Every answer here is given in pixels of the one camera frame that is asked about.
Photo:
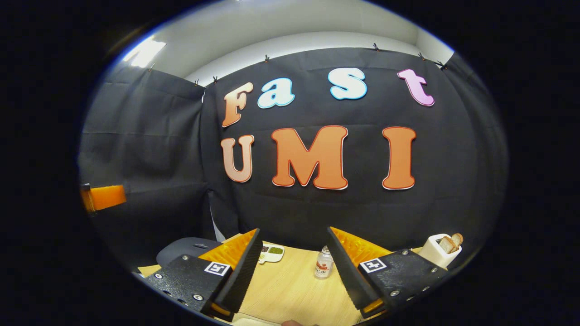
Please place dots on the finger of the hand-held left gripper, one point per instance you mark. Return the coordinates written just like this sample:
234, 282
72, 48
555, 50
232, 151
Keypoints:
106, 197

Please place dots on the dark grey rice cooker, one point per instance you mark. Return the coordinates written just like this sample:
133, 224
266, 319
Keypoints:
186, 249

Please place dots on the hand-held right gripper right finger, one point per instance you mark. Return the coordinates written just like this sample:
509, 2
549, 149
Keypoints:
351, 276

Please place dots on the ceiling light panel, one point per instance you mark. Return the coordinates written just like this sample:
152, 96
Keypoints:
144, 52

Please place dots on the toast slice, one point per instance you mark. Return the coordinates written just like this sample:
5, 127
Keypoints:
456, 239
446, 244

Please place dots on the clear drink bottle red label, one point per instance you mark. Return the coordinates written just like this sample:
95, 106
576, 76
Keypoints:
324, 267

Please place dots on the white toaster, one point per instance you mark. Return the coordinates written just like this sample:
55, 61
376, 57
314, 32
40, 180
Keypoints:
432, 253

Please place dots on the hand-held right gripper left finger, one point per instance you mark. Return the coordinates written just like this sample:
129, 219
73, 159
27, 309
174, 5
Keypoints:
240, 280

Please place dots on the black backdrop cloth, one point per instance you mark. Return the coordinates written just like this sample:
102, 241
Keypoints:
149, 149

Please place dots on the white divided grain dish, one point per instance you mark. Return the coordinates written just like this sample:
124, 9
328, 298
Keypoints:
274, 257

